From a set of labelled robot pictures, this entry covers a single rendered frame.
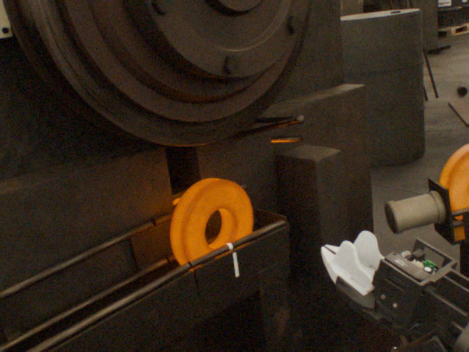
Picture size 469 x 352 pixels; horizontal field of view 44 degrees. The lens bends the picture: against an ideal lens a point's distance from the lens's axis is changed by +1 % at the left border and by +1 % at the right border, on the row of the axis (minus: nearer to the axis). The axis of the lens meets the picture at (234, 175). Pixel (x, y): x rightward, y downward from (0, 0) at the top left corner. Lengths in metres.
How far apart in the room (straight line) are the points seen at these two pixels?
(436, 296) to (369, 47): 2.90
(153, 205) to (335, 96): 0.45
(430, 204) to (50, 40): 0.69
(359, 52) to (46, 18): 2.89
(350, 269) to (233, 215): 0.28
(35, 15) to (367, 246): 0.47
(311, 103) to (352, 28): 2.38
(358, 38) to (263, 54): 2.72
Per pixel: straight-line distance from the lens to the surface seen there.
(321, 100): 1.14
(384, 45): 3.49
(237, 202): 0.92
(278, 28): 0.80
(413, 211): 1.07
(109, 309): 0.81
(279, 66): 0.90
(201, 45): 0.72
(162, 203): 0.92
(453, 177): 1.08
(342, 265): 0.71
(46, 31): 0.71
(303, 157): 1.01
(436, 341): 0.68
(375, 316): 0.68
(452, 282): 0.65
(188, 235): 0.86
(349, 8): 5.09
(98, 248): 0.87
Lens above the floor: 1.07
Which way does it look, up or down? 17 degrees down
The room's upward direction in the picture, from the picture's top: 7 degrees counter-clockwise
